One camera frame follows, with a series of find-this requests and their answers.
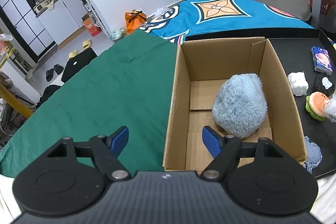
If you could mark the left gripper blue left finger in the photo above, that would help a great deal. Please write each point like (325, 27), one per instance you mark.
(106, 150)

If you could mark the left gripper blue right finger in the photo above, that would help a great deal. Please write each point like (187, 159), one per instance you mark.
(224, 150)

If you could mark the grey pink plush toy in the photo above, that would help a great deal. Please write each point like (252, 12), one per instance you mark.
(240, 106)

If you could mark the white fluffy cloth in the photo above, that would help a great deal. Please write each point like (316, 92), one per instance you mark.
(298, 83)

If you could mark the hamburger plush toy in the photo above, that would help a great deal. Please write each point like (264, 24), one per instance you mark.
(315, 105)

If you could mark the clear bag white filling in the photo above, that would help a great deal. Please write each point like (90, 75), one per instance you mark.
(330, 107)

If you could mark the black white plush keychain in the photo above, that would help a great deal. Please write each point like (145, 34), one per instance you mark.
(324, 85)

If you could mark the blue tissue pack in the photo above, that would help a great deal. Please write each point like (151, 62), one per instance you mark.
(321, 60)

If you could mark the green cloth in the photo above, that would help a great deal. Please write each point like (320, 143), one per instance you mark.
(129, 84)

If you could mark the brown cardboard box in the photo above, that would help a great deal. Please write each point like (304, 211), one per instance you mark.
(201, 67)

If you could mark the black slipper pair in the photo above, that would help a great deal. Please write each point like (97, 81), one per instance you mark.
(58, 69)

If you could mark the black chair with logo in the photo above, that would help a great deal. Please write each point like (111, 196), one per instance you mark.
(75, 64)

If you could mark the orange cardboard carton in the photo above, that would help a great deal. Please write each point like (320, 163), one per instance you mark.
(90, 25)

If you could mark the black shallow tray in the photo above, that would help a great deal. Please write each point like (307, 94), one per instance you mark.
(293, 47)

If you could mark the orange gift bag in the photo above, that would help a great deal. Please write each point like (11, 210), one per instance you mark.
(134, 19)

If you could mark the blue patterned blanket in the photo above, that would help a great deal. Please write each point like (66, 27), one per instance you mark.
(197, 17)

